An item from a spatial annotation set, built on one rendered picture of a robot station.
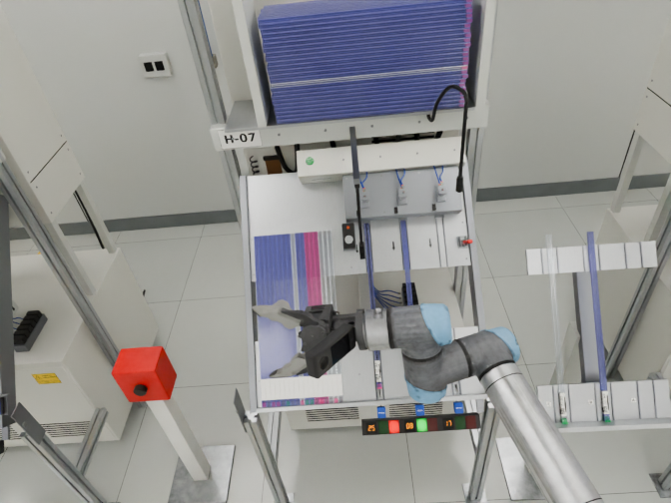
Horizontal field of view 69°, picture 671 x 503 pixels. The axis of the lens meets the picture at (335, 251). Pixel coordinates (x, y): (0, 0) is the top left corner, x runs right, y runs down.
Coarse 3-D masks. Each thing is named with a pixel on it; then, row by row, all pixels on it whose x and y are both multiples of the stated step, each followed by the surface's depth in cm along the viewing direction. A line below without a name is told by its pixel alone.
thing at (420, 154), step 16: (384, 144) 143; (400, 144) 143; (416, 144) 143; (432, 144) 142; (448, 144) 142; (304, 160) 144; (320, 160) 144; (336, 160) 143; (368, 160) 143; (384, 160) 143; (400, 160) 142; (416, 160) 142; (432, 160) 142; (448, 160) 141; (464, 160) 141; (304, 176) 144; (320, 176) 144; (336, 176) 146
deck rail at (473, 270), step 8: (464, 168) 148; (464, 176) 148; (464, 184) 147; (464, 192) 147; (464, 200) 147; (472, 216) 146; (472, 224) 146; (472, 232) 145; (472, 240) 145; (472, 248) 145; (472, 256) 144; (472, 264) 144; (472, 272) 144; (472, 280) 145; (480, 280) 143; (472, 288) 146; (480, 288) 143; (472, 296) 146; (480, 296) 143; (472, 304) 147; (480, 304) 142; (480, 312) 142; (480, 320) 142; (480, 328) 141
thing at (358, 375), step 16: (256, 352) 146; (352, 352) 144; (368, 352) 144; (384, 352) 143; (400, 352) 143; (256, 368) 145; (352, 368) 143; (368, 368) 143; (384, 368) 143; (400, 368) 143; (352, 384) 143; (368, 384) 142; (384, 384) 142; (400, 384) 142; (448, 384) 141; (464, 384) 141; (480, 384) 141; (352, 400) 142
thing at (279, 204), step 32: (256, 192) 152; (288, 192) 151; (320, 192) 151; (256, 224) 151; (288, 224) 150; (320, 224) 150; (384, 224) 148; (416, 224) 148; (448, 224) 147; (352, 256) 148; (384, 256) 147; (416, 256) 146; (448, 256) 146
